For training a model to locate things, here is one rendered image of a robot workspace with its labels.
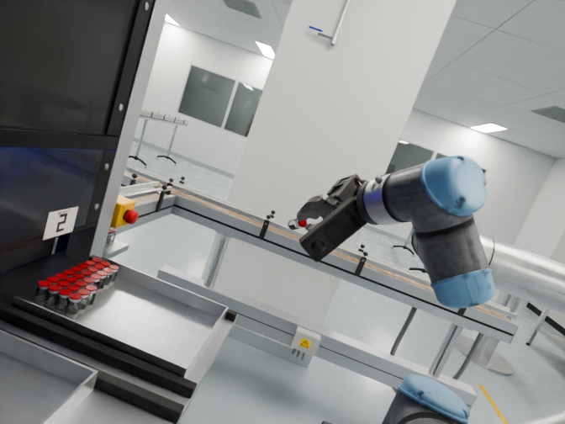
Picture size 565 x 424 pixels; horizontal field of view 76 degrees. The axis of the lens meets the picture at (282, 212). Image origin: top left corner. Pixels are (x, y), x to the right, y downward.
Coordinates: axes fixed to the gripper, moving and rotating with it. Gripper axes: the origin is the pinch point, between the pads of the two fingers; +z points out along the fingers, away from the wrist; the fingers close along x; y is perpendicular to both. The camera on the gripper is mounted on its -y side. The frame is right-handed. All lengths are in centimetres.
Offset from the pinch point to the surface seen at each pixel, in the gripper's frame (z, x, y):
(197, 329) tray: 20.9, -4.7, -26.4
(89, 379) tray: 1.8, 8.8, -43.1
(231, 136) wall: 731, 23, 399
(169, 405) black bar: -0.8, -2.5, -38.8
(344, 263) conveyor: 67, -51, 39
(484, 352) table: 165, -288, 151
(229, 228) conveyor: 94, -8, 20
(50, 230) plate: 25, 31, -32
